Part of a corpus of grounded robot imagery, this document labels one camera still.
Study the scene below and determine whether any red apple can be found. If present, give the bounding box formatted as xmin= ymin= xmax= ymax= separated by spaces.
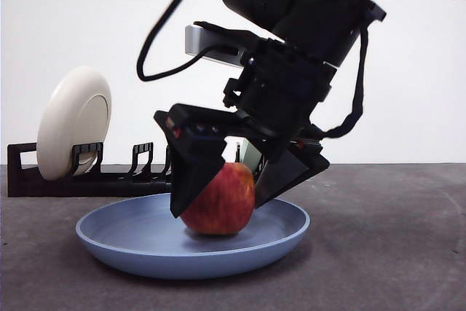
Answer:
xmin=180 ymin=161 xmax=256 ymax=236

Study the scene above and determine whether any blue plate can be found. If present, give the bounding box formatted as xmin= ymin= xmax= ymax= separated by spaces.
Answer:
xmin=75 ymin=193 xmax=312 ymax=281

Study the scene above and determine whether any green plate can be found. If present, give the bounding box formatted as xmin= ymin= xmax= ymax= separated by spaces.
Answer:
xmin=240 ymin=138 xmax=266 ymax=183

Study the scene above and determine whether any black plate rack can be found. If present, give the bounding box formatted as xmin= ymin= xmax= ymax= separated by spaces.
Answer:
xmin=7 ymin=141 xmax=263 ymax=198

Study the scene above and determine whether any beige plate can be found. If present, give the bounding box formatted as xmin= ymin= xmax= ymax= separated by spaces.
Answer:
xmin=36 ymin=65 xmax=113 ymax=182

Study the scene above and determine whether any black sleeved cable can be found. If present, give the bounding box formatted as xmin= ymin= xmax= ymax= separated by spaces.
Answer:
xmin=312 ymin=23 xmax=369 ymax=141

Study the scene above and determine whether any pale grey right camera box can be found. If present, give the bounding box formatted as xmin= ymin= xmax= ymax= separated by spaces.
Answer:
xmin=184 ymin=23 xmax=243 ymax=68

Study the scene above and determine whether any black right camera cable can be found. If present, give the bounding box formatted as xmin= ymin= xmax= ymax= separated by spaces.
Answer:
xmin=136 ymin=0 xmax=241 ymax=82

